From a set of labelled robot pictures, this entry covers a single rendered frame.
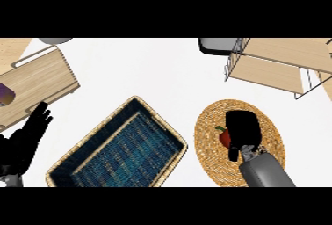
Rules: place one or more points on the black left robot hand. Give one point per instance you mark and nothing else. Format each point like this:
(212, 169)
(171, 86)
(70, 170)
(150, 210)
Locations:
(26, 140)

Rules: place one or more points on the purple eggplant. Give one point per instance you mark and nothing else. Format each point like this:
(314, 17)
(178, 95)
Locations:
(4, 94)

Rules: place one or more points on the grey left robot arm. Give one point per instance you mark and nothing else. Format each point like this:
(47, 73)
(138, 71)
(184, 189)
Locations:
(11, 180)

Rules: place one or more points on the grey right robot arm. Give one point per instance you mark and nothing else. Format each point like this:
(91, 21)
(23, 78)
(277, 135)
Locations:
(264, 171)

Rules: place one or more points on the grey round bowl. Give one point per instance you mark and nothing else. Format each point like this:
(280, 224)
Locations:
(54, 40)

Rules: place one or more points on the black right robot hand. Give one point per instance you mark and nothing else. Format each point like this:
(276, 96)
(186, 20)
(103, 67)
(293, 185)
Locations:
(242, 126)

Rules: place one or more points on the blue wicker basket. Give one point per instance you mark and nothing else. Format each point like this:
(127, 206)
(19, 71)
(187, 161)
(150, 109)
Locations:
(125, 149)

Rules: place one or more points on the wooden cutting board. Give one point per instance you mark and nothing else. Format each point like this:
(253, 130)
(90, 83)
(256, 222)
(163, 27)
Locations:
(37, 85)

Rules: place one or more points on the round woven straw placemat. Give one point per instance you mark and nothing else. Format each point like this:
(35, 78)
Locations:
(214, 152)

